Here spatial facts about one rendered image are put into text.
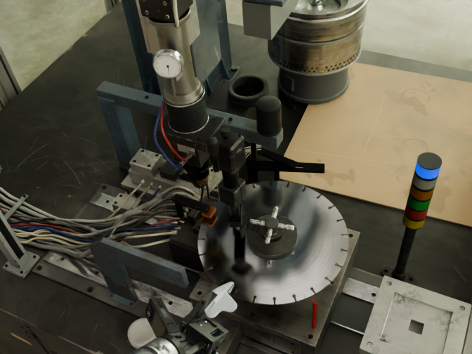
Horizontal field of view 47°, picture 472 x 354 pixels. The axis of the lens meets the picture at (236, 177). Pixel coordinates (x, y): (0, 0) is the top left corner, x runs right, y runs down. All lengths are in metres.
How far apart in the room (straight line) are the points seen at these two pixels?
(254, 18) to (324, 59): 0.46
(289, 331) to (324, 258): 0.17
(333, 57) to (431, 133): 0.38
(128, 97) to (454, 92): 1.05
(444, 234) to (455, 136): 0.37
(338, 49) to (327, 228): 0.63
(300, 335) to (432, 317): 0.27
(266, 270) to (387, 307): 0.26
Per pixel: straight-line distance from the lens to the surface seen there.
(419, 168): 1.10
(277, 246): 1.18
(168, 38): 0.91
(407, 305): 1.21
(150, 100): 1.43
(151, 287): 1.40
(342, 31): 1.63
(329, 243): 1.20
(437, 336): 1.19
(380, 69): 1.97
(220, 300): 1.11
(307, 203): 1.27
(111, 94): 1.48
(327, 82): 1.77
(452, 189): 1.62
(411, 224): 1.21
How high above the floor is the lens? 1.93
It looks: 48 degrees down
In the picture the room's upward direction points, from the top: 6 degrees counter-clockwise
